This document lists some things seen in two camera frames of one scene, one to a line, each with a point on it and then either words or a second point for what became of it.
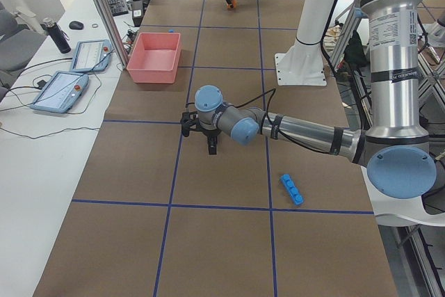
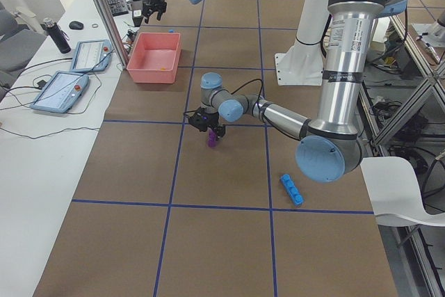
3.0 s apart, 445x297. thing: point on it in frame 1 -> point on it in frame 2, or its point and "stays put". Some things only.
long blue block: [295, 193] stays put
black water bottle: [57, 34] stays put
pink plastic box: [155, 58] stays put
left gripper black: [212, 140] -> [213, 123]
